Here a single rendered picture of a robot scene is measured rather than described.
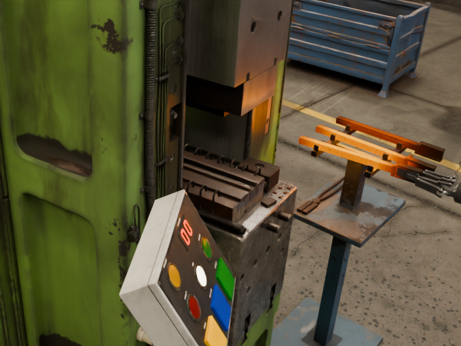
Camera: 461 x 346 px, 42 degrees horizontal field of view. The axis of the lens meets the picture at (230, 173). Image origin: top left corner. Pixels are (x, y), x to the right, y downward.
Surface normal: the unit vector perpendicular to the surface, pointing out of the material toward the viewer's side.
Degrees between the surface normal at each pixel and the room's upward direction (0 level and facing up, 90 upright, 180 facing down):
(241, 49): 90
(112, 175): 89
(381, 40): 89
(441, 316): 0
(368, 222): 0
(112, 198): 89
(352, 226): 0
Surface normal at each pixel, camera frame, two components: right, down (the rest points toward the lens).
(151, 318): -0.09, 0.48
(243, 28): 0.86, 0.30
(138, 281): -0.44, -0.80
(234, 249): -0.50, 0.39
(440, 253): 0.07, -0.87
